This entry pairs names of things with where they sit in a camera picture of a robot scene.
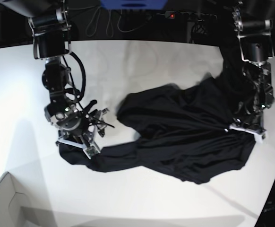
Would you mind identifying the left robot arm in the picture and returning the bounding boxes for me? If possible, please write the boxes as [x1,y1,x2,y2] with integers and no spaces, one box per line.
[229,0,275,143]

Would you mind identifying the black t-shirt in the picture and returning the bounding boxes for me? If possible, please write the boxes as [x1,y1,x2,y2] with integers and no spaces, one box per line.
[59,44,256,184]

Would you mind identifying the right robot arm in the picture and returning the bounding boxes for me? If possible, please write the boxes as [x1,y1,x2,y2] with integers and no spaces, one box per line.
[1,0,108,158]

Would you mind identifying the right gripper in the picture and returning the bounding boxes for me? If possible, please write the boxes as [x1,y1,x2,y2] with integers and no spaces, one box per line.
[56,108,113,159]

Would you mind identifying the blue plastic bin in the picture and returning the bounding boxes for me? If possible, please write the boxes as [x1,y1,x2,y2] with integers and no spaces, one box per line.
[100,0,167,10]

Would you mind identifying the black power strip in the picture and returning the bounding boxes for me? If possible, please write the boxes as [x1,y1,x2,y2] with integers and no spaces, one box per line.
[157,11,218,22]

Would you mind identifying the grey cable loops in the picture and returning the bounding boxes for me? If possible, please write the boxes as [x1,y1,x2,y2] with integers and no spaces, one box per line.
[85,7,152,37]

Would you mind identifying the black cable bundle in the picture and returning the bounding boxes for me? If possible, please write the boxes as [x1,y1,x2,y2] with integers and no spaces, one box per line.
[187,20,210,44]

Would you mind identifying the white cardboard box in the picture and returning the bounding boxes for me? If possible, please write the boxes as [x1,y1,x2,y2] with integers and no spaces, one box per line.
[0,172,30,227]

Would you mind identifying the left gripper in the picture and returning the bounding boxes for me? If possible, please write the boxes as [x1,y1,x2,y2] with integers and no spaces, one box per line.
[226,111,267,143]

